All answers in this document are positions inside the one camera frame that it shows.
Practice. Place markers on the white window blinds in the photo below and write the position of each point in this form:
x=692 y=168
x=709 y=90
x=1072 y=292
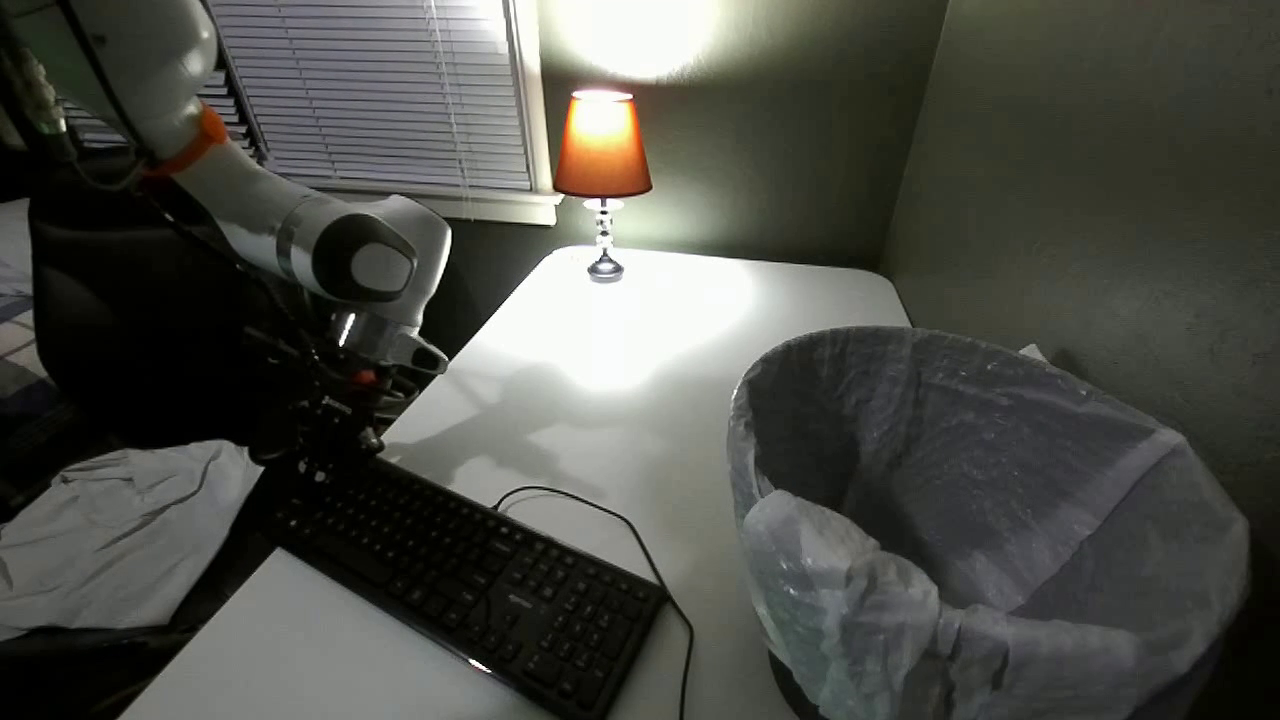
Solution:
x=386 y=94

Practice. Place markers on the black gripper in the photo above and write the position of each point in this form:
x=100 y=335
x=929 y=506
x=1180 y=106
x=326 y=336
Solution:
x=334 y=392

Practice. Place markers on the white cloth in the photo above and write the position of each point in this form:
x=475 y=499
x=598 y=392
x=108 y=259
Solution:
x=120 y=534

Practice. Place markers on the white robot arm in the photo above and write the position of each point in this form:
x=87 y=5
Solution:
x=264 y=212

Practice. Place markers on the white bin with liner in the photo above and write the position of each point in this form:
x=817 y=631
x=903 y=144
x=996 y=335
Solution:
x=962 y=534

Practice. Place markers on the white window sill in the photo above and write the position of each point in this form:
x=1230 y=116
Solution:
x=465 y=204

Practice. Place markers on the orange shade table lamp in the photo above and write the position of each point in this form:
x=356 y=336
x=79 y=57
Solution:
x=603 y=144

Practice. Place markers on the black office chair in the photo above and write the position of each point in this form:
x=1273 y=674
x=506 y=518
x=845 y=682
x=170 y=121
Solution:
x=120 y=335

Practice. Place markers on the black computer keyboard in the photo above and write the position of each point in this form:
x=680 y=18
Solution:
x=454 y=572

